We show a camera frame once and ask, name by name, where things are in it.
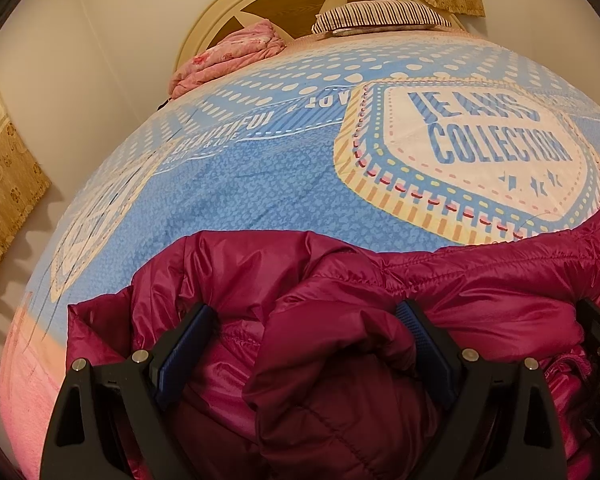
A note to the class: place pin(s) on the striped pillow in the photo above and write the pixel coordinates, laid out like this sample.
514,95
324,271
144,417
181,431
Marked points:
380,15

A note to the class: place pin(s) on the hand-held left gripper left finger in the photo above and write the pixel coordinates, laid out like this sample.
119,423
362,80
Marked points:
180,355

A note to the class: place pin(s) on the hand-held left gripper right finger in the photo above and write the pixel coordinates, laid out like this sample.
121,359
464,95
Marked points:
427,350

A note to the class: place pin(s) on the cream bed headboard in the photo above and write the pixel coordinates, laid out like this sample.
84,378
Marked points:
215,10

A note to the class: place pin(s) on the wide beige floral curtain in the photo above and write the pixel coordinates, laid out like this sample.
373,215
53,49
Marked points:
7,180

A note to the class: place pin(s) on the folded pink floral blanket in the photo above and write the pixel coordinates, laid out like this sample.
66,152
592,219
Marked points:
225,55

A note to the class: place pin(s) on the bed with printed blanket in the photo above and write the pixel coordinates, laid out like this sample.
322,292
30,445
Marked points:
260,175

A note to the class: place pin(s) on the magenta quilted puffer jacket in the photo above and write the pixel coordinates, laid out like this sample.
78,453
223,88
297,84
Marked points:
330,300

